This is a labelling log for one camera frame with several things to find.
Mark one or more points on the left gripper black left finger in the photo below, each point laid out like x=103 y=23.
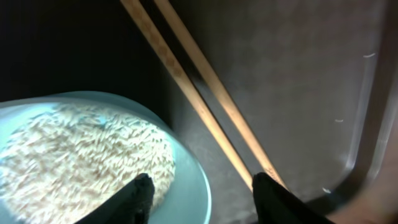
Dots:
x=130 y=205

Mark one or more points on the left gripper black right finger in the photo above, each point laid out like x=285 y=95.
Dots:
x=276 y=205

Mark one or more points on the wooden chopstick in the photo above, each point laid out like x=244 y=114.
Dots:
x=216 y=86
x=142 y=20

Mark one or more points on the light blue rice bowl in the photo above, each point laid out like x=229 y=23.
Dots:
x=189 y=197

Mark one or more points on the spilled rice pile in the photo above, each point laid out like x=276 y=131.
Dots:
x=60 y=165

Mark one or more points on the brown serving tray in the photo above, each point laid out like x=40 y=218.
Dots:
x=316 y=81

